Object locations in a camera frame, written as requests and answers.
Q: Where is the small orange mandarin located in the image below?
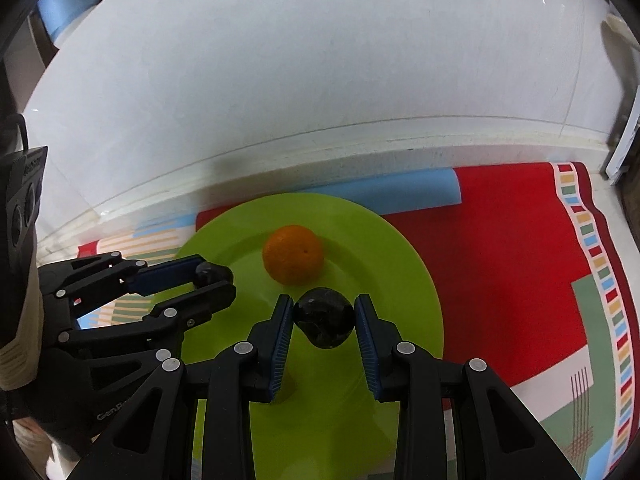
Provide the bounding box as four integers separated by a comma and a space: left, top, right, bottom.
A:
262, 224, 324, 286

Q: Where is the dark plum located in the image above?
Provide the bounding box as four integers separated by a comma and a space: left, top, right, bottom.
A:
193, 261, 233, 289
293, 287, 355, 350

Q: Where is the green plate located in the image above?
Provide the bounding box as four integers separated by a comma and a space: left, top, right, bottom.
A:
181, 193, 444, 479

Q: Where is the black camera box left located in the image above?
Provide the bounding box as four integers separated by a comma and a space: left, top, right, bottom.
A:
1, 146, 48, 274

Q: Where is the cream handled pan lower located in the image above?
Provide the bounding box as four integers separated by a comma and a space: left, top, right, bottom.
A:
605, 13, 640, 51

